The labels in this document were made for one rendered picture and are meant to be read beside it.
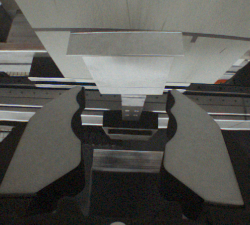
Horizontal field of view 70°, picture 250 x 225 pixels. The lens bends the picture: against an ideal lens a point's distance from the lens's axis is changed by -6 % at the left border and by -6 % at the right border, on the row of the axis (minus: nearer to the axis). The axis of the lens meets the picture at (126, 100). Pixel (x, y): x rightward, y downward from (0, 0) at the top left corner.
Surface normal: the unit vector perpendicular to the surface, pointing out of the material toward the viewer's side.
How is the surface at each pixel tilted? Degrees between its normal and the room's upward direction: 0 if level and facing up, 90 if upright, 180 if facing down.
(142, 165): 90
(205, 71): 0
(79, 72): 0
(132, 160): 90
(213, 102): 90
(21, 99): 90
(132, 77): 0
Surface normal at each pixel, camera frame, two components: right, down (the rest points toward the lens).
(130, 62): -0.04, 0.94
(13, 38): 0.01, -0.33
